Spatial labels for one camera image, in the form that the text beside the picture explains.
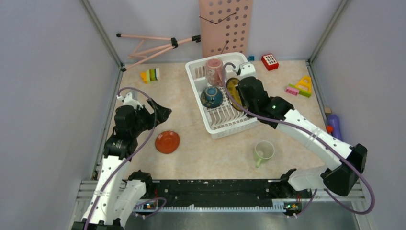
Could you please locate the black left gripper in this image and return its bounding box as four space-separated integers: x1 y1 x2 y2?
131 97 171 136

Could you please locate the black plate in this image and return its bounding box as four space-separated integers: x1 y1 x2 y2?
226 77 243 112

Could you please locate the orange saucer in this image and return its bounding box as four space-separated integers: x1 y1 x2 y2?
155 130 180 154

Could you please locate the blue floral bowl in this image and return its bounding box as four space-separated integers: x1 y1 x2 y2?
200 86 223 109

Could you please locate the pink ghost mug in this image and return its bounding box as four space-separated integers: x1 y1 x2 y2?
205 58 223 87

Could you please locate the green mug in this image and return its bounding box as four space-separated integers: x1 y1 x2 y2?
253 140 275 168

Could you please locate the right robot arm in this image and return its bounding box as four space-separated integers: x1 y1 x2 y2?
233 62 367 197

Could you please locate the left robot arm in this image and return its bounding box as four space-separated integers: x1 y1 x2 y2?
72 92 172 230

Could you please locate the white plastic dish rack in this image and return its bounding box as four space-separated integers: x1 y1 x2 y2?
185 52 259 139

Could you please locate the pink toy brick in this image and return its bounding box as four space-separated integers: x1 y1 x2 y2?
285 86 300 96

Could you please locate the red toy block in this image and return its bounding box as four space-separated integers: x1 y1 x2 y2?
261 53 279 71

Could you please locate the yellow green toy triangle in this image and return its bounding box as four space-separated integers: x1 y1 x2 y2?
288 76 312 98

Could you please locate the striped toy block stack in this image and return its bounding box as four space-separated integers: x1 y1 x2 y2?
140 68 160 84

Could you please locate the small wooden block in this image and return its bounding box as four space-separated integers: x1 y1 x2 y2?
324 107 332 116

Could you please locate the pink perforated board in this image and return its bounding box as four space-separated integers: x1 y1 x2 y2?
199 0 253 58

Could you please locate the pink tripod stand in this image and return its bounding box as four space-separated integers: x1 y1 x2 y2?
116 33 201 72

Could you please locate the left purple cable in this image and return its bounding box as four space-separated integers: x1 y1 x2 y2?
82 87 167 230

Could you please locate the purple cable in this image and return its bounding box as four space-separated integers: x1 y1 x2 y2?
222 62 376 215
82 87 167 230

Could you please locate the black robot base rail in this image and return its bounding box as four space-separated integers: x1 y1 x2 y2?
134 179 312 215

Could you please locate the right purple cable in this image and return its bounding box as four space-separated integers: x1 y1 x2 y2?
222 62 376 215

